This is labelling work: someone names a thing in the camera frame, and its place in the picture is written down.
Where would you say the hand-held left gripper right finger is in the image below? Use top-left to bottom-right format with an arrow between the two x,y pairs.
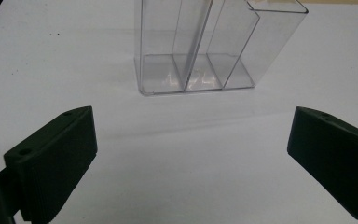
286,105 -> 358,224

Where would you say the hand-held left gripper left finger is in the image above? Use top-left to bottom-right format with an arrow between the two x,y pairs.
3,105 -> 99,224

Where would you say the clear plastic compartment organizer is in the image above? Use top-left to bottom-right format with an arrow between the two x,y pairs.
133,0 -> 310,96

